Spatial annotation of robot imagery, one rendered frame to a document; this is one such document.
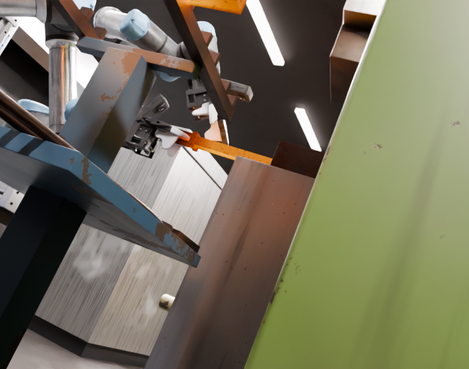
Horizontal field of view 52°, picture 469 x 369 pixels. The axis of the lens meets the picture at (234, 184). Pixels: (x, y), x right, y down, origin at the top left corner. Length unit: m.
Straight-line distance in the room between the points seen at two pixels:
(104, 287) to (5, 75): 6.24
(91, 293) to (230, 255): 3.33
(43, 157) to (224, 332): 0.47
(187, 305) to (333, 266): 0.36
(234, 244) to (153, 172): 3.40
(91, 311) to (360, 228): 3.63
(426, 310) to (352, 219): 0.12
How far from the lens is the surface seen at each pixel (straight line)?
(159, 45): 1.33
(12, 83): 9.74
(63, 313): 4.24
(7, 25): 1.74
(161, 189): 4.10
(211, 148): 1.16
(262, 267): 0.82
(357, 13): 1.18
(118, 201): 0.52
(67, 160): 0.45
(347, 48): 1.18
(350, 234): 0.55
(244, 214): 0.85
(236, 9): 0.60
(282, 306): 0.54
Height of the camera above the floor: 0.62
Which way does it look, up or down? 16 degrees up
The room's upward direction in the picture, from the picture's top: 23 degrees clockwise
